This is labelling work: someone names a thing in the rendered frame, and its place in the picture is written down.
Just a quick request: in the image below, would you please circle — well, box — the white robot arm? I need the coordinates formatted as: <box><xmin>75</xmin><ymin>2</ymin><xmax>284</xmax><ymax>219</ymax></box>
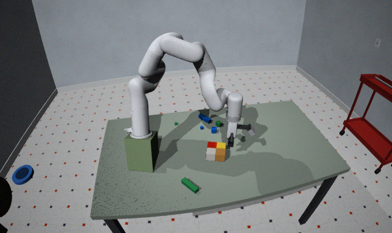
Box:
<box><xmin>125</xmin><ymin>32</ymin><xmax>243</xmax><ymax>139</ymax></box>

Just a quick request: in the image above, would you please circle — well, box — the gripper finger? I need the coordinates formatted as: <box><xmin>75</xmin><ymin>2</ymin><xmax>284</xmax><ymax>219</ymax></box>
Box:
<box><xmin>228</xmin><ymin>133</ymin><xmax>234</xmax><ymax>147</ymax></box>

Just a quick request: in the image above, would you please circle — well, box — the red cube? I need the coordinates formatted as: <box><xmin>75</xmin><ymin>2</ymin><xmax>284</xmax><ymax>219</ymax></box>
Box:
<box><xmin>207</xmin><ymin>142</ymin><xmax>217</xmax><ymax>148</ymax></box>

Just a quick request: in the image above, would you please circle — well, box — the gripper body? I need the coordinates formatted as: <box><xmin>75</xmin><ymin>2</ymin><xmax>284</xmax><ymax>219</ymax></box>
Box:
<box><xmin>226</xmin><ymin>119</ymin><xmax>240</xmax><ymax>138</ymax></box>

